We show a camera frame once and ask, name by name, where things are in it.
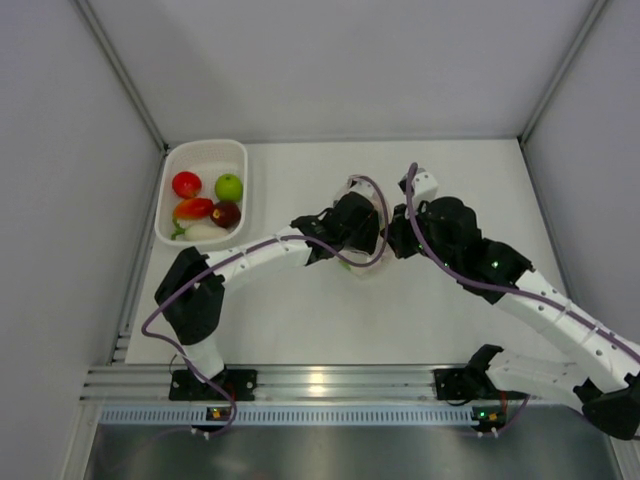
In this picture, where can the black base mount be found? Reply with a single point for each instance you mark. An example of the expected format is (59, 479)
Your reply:
(452, 385)
(239, 384)

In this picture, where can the red fake tomato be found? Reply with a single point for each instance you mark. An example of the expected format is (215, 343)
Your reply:
(186, 185)

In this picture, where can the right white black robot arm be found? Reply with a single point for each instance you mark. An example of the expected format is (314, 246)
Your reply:
(600, 377)

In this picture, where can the green fake apple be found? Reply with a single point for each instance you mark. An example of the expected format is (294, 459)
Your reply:
(229, 187)

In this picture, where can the aluminium mounting rail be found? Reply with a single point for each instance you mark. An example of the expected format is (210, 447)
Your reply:
(129, 383)

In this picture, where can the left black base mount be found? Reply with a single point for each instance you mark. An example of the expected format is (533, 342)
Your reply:
(239, 384)

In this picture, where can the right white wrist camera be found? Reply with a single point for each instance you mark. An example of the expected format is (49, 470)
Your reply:
(424, 186)

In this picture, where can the clear zip top bag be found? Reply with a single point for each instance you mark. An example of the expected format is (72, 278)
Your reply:
(369, 256)

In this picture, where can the purple fake eggplant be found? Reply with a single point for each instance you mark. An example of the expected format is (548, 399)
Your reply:
(226, 214)

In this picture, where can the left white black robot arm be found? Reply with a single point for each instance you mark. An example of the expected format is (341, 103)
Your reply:
(191, 295)

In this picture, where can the white fake radish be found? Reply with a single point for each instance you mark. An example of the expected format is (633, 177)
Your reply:
(197, 232)

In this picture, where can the slotted white cable duct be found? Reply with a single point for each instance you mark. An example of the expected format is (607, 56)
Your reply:
(320, 415)

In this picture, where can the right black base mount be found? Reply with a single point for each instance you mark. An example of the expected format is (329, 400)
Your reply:
(452, 385)

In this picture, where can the white perforated plastic basket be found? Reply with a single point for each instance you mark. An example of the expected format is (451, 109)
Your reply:
(209, 159)

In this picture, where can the red orange fake fruit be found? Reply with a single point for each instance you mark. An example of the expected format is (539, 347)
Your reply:
(193, 209)

